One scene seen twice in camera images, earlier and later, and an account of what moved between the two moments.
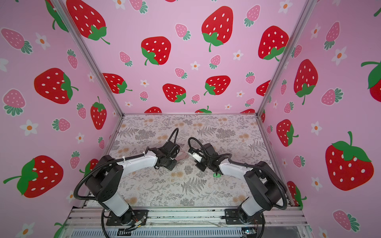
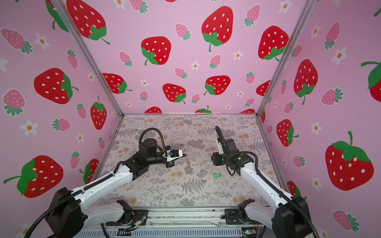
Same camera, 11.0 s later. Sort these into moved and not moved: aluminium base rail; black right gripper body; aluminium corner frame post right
Moved: black right gripper body
Not moved: aluminium base rail; aluminium corner frame post right
